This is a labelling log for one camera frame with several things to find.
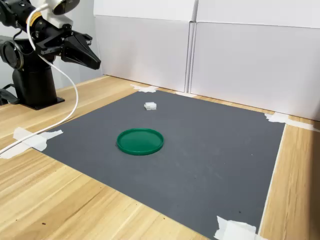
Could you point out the small white plastic terminal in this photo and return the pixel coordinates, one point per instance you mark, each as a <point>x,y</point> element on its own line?
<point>150,106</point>

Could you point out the round green lid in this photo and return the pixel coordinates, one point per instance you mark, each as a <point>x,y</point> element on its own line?
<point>140,142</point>

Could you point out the white tape piece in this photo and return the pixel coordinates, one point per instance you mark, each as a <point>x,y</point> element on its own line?
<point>186,94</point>
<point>277,117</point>
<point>235,230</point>
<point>145,88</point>
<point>37,140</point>

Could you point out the dark grey mat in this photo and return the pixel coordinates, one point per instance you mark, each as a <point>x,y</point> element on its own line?
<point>200,162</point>

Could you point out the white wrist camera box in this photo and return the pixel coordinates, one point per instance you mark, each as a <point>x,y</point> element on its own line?
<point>60,21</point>

